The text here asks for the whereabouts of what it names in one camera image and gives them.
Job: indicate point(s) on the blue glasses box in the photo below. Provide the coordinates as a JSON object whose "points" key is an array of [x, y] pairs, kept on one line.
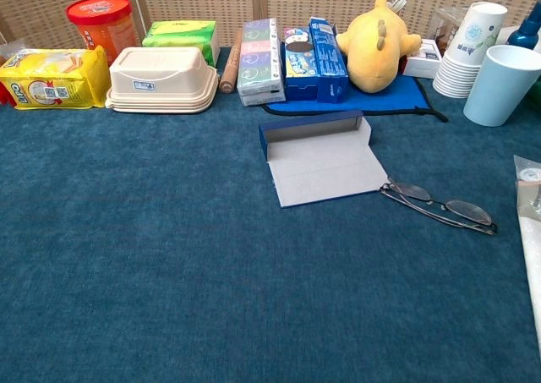
{"points": [[325, 176]]}

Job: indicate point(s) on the black wire-frame eyeglasses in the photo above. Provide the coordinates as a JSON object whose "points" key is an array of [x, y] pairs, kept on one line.
{"points": [[469, 212]]}

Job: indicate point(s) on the wooden rolling pin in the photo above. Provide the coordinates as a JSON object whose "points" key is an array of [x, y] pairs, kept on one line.
{"points": [[230, 70]]}

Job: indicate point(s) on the pastel tissue multipack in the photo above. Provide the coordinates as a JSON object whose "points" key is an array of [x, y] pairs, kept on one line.
{"points": [[260, 61]]}

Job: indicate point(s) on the blue yellow cookie box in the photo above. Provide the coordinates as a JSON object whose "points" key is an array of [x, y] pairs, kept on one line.
{"points": [[300, 61]]}

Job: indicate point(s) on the blue cloth mat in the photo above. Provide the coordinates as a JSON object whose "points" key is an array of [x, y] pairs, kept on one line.
{"points": [[380, 100]]}

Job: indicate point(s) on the beige plastic lunch box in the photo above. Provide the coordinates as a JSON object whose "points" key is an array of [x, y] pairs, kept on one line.
{"points": [[160, 78]]}

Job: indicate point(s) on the teal felt table cover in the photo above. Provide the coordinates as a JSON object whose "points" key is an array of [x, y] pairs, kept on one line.
{"points": [[127, 231]]}

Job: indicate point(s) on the yellow plush toy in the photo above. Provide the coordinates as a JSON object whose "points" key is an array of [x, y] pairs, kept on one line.
{"points": [[376, 53]]}

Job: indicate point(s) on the green tissue pack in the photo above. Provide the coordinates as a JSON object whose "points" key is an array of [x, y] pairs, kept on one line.
{"points": [[181, 34]]}

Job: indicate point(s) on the small white box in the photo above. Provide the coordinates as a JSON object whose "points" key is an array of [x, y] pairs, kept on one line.
{"points": [[422, 64]]}

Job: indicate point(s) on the orange tub with red lid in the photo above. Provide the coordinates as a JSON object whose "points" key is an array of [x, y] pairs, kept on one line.
{"points": [[103, 23]]}

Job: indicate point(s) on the yellow biscuit package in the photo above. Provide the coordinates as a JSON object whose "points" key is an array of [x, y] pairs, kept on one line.
{"points": [[55, 78]]}

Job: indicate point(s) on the stack of paper cups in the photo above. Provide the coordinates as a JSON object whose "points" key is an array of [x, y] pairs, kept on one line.
{"points": [[469, 40]]}

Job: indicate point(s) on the light blue mug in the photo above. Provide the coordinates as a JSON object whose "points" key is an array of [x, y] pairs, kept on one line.
{"points": [[498, 87]]}

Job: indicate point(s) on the cream tote in clear bag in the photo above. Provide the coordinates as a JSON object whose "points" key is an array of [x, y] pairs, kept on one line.
{"points": [[533, 231]]}

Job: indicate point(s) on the green bottle with blue cap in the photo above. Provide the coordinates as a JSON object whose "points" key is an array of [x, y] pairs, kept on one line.
{"points": [[526, 34]]}

